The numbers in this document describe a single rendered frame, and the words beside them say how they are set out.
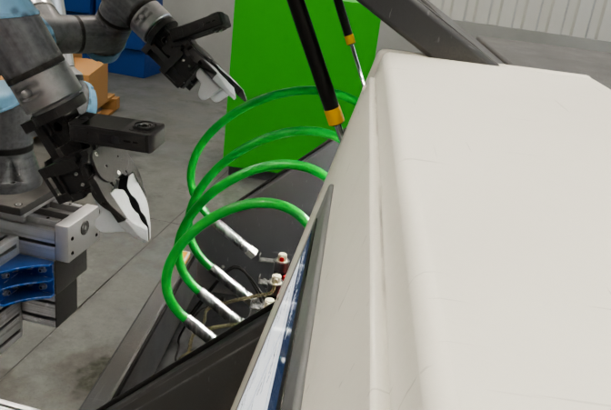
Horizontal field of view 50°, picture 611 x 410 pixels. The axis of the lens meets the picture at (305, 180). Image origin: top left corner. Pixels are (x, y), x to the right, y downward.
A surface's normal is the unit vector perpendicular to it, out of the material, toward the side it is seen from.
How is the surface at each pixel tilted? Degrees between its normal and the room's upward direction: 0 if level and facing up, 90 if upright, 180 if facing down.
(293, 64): 90
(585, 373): 0
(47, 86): 77
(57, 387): 0
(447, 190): 0
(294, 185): 90
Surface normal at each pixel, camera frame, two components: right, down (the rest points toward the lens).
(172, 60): -0.16, 0.07
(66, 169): -0.22, 0.44
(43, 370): 0.11, -0.93
